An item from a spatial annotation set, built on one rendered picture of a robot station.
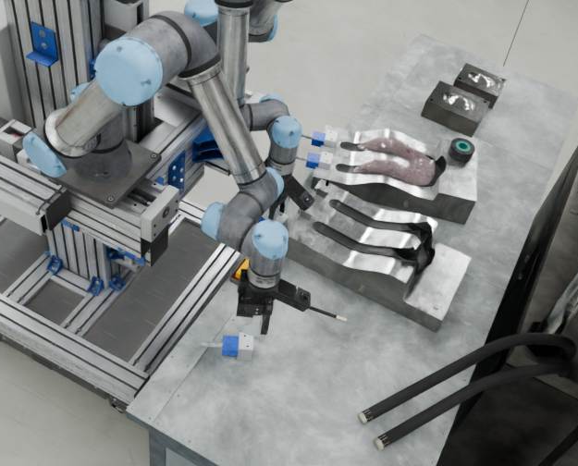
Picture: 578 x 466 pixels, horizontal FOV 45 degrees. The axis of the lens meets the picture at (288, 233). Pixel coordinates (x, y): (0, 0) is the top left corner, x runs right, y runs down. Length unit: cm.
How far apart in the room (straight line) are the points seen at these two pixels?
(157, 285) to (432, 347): 114
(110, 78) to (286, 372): 87
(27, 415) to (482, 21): 367
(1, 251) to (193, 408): 131
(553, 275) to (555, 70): 260
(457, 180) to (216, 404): 102
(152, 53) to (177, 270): 150
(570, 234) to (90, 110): 159
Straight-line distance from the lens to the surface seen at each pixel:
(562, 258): 235
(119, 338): 254
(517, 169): 255
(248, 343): 177
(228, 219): 147
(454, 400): 181
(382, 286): 192
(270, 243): 142
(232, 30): 174
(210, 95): 145
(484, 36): 480
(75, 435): 261
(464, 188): 222
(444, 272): 203
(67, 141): 161
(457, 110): 258
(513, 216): 237
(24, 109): 222
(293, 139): 180
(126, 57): 130
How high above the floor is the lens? 236
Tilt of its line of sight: 49 degrees down
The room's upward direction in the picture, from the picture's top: 12 degrees clockwise
